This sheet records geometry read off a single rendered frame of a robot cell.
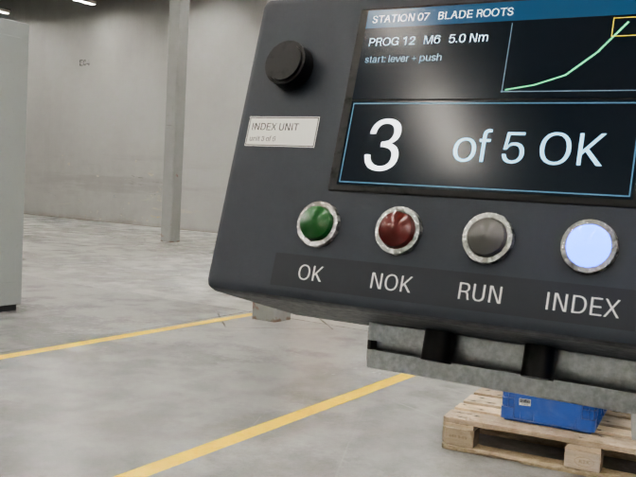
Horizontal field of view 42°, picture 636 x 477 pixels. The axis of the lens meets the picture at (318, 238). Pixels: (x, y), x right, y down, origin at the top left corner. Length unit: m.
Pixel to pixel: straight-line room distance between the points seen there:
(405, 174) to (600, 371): 0.15
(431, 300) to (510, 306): 0.04
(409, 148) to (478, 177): 0.04
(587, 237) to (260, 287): 0.19
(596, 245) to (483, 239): 0.05
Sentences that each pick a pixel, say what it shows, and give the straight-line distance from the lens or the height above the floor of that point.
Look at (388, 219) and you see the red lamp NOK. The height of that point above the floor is 1.12.
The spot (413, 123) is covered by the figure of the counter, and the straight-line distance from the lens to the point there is 0.46.
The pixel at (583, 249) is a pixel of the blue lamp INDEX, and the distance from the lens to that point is 0.41.
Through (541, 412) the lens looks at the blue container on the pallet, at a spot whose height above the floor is 0.21.
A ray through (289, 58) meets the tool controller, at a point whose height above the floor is 1.21.
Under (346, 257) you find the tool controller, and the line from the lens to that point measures 0.46.
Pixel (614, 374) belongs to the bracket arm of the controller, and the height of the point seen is 1.05.
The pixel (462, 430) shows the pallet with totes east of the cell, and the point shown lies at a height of 0.10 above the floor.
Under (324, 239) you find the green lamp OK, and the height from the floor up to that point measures 1.11.
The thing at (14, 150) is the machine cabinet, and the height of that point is 1.26.
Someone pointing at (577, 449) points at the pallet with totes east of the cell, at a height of 0.11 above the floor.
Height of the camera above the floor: 1.14
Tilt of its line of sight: 4 degrees down
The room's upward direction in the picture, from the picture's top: 3 degrees clockwise
